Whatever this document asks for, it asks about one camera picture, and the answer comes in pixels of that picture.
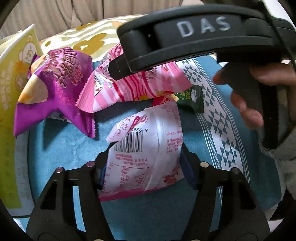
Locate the white pink snack bag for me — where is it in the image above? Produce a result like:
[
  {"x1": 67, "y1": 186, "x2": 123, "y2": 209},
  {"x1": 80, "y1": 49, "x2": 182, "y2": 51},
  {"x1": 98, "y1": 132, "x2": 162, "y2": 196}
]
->
[{"x1": 99, "y1": 100, "x2": 184, "y2": 201}]

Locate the green cardboard box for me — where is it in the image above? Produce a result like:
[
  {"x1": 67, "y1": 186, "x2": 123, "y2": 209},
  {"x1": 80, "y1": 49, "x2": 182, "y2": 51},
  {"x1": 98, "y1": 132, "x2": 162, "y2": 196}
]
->
[{"x1": 1, "y1": 25, "x2": 43, "y2": 217}]

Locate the small dark green packet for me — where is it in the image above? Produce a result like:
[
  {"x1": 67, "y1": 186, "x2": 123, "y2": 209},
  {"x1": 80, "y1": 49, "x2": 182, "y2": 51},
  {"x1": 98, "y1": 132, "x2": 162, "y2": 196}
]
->
[{"x1": 173, "y1": 85, "x2": 204, "y2": 114}]

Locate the person right hand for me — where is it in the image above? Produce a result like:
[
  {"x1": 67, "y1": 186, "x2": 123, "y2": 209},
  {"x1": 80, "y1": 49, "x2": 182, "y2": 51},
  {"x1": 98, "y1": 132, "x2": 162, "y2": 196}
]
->
[{"x1": 213, "y1": 63, "x2": 295, "y2": 130}]

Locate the beige curtain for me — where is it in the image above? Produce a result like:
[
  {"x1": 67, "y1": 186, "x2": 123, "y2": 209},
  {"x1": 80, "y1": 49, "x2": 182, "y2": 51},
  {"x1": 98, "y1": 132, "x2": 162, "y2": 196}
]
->
[{"x1": 1, "y1": 0, "x2": 182, "y2": 40}]

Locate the blue patterned tablecloth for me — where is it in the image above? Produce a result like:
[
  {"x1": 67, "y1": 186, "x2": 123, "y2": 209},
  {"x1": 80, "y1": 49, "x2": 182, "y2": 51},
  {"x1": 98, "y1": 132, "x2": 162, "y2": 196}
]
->
[{"x1": 26, "y1": 56, "x2": 282, "y2": 240}]

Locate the purple potato chips bag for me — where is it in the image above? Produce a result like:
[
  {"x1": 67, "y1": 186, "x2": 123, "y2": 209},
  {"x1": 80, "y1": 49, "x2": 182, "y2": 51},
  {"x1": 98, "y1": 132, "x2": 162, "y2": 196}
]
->
[{"x1": 13, "y1": 47, "x2": 95, "y2": 138}]

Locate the pink striped snack bag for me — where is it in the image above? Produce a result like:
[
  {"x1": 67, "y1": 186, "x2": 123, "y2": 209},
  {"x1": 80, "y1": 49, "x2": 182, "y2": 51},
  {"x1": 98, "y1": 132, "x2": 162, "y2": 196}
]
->
[{"x1": 76, "y1": 43, "x2": 193, "y2": 113}]

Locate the floral striped bed quilt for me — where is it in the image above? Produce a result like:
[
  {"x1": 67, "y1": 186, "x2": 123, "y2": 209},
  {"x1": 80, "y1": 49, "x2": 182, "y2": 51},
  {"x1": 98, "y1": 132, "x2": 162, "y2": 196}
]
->
[{"x1": 40, "y1": 15, "x2": 141, "y2": 62}]

